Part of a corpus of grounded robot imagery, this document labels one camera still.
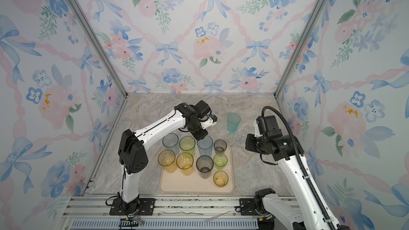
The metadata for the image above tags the tall green plastic cup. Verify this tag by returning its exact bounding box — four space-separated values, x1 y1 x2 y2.
179 136 196 156

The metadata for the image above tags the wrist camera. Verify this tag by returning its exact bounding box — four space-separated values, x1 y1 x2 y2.
253 120 261 137
194 100 217 125

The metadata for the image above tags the tall yellow plastic cup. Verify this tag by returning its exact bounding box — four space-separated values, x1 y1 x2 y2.
176 152 194 176

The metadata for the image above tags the beige plastic tray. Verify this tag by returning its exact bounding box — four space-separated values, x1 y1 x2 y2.
159 146 235 194

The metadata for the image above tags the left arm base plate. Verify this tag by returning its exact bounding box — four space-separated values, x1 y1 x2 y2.
109 198 156 217

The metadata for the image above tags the aluminium front rail frame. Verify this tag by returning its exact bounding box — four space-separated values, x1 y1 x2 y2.
59 194 336 230

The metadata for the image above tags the teal plastic cup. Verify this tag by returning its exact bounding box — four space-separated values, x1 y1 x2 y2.
227 113 241 133

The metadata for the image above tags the small green plastic cup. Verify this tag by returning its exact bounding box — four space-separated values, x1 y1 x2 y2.
213 153 228 169

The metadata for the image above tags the light blue plastic cup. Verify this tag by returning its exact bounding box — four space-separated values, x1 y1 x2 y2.
162 133 180 155

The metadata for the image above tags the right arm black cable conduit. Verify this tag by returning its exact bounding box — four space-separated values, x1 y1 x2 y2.
261 105 336 230

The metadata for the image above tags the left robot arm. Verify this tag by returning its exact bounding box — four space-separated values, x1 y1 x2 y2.
117 100 217 214

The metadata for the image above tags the tall orange plastic cup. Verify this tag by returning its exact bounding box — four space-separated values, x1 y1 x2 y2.
158 150 177 174

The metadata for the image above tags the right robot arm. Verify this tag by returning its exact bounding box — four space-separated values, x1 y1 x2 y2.
246 134 349 230

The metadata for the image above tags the tall grey plastic cup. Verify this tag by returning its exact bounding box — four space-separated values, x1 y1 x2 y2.
196 155 214 179

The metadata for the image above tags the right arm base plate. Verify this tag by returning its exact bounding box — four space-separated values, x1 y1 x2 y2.
235 198 266 216

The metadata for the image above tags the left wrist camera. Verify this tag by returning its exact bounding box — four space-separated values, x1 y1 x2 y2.
194 100 217 125

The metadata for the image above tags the blue ribbed plastic cup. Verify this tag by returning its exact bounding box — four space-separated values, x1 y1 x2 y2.
197 135 213 157

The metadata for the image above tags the small grey plastic cup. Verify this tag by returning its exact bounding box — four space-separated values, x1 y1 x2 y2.
213 139 228 154

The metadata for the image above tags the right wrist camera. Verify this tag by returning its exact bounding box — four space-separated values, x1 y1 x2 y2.
253 120 261 137

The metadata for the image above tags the small yellow plastic cup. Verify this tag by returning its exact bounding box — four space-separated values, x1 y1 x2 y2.
213 170 229 187

